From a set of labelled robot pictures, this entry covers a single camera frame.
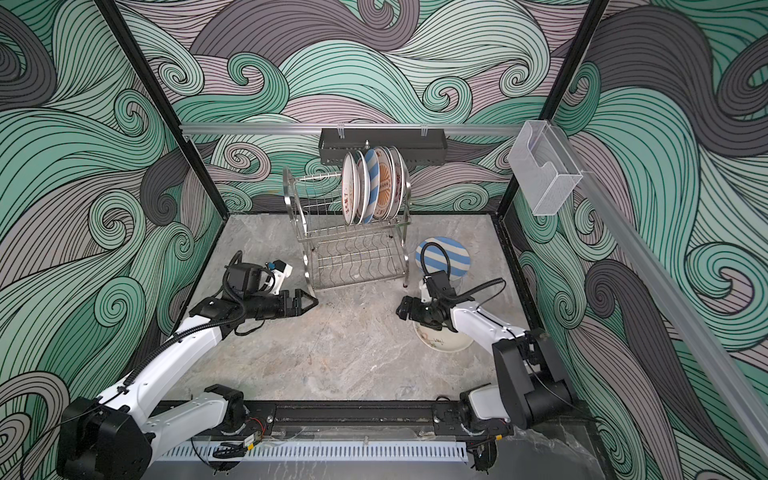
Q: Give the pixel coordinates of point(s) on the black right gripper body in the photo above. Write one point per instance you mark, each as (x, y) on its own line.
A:
(423, 312)

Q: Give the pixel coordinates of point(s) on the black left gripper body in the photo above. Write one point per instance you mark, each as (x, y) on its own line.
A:
(269, 306)

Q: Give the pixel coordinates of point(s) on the cream plate small drawings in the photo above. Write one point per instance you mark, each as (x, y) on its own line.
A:
(444, 341)

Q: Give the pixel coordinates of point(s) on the white plate red characters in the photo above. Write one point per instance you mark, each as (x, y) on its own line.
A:
(405, 184)

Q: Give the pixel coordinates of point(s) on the white plate teal red rim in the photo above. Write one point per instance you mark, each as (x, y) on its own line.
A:
(364, 186)

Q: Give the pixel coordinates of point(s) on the sunburst plate red green rim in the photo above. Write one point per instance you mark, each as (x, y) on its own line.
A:
(350, 188)

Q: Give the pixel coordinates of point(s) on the blue cream striped plate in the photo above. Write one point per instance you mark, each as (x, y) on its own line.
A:
(373, 172)

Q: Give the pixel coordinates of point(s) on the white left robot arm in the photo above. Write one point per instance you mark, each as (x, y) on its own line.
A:
(118, 435)

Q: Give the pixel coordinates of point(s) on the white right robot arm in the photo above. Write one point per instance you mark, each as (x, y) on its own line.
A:
(531, 384)

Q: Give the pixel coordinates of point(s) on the steel two-tier dish rack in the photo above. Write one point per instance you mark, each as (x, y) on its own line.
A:
(337, 253)

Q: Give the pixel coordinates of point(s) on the blue white striped plate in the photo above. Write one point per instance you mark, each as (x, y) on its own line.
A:
(443, 254)

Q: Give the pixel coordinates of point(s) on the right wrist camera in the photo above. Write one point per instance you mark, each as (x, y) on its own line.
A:
(425, 296)

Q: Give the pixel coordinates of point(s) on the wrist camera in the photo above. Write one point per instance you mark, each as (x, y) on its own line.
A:
(425, 296)
(279, 271)

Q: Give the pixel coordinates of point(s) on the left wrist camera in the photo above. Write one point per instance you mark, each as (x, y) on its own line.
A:
(279, 271)

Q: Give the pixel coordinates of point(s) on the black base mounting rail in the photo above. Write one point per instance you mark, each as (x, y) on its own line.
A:
(442, 417)

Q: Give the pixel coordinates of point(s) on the white slotted cable duct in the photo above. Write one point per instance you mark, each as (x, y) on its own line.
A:
(316, 451)

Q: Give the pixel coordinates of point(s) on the black wall-mounted tray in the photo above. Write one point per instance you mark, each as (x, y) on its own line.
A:
(417, 146)

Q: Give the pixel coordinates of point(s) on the clear acrylic wall holder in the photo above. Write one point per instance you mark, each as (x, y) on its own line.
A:
(544, 164)

